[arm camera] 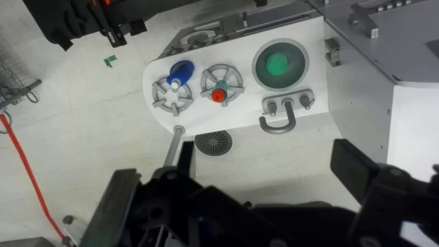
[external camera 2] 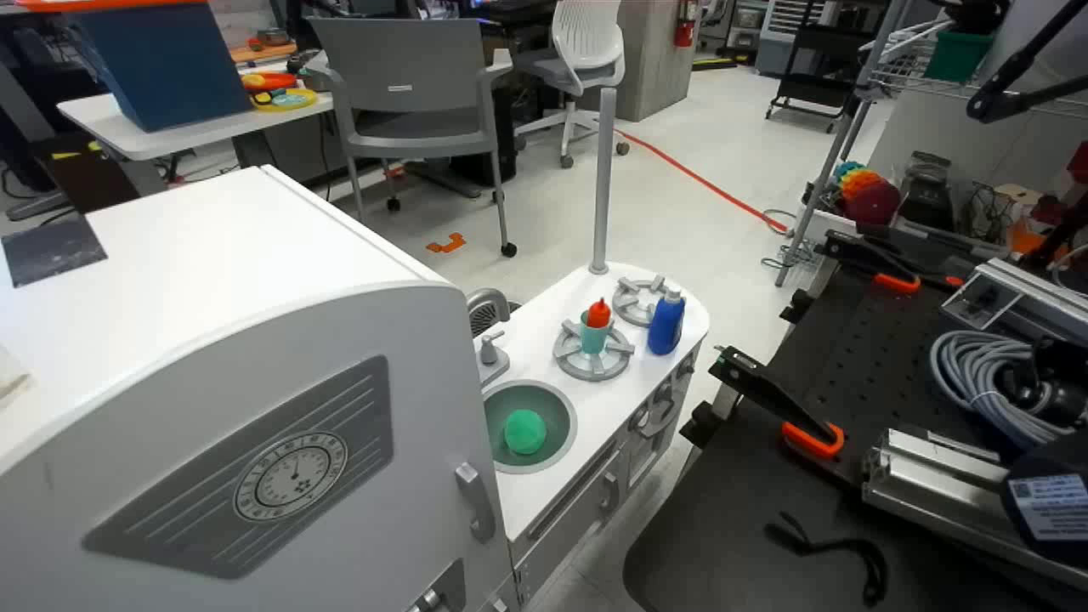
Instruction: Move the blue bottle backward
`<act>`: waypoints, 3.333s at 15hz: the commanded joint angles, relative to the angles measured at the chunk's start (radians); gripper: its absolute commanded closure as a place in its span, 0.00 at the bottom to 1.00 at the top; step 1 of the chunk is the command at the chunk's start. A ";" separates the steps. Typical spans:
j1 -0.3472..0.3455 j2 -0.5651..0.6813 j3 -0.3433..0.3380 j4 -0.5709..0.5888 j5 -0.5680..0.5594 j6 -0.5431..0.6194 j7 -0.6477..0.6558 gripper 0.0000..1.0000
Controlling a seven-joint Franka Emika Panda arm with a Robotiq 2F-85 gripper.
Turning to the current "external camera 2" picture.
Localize blue bottle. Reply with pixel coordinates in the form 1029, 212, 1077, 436
646, 288, 686, 357

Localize teal bottle with orange cap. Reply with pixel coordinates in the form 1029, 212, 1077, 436
581, 299, 613, 352

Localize grey toy faucet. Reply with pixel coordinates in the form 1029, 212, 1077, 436
465, 288, 510, 383

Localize grey burner grate near sink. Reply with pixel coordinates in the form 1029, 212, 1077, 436
550, 318, 634, 383

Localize grey burner grate far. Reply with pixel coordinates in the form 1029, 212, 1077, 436
613, 276, 667, 325

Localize green toy in sink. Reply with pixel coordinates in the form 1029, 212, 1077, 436
504, 409, 547, 457

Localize grey vertical pole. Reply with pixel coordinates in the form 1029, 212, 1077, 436
588, 87, 615, 276

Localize grey office chair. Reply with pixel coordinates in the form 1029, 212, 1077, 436
311, 18, 516, 257

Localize white office chair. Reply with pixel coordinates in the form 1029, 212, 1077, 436
514, 0, 624, 169

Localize black perforated board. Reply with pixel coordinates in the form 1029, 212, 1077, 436
618, 264, 1088, 612

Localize white toy kitchen set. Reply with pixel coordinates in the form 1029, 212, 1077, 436
0, 165, 710, 612

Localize colourful toys on table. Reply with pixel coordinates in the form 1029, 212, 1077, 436
240, 71, 316, 107

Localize blue storage bin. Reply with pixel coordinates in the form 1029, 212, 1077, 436
69, 0, 248, 118

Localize white side table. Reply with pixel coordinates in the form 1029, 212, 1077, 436
57, 92, 333, 164

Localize orange handled clamp front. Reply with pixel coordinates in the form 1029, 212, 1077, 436
710, 348, 847, 462

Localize orange handled clamp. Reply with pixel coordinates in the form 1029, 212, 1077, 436
710, 348, 847, 462
814, 231, 965, 294

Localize orange handled clamp rear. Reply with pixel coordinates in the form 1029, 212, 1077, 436
814, 231, 965, 294

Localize coiled grey cable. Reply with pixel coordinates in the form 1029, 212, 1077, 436
928, 325, 1081, 452

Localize aluminium extrusion rail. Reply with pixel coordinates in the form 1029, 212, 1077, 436
859, 427, 1088, 593

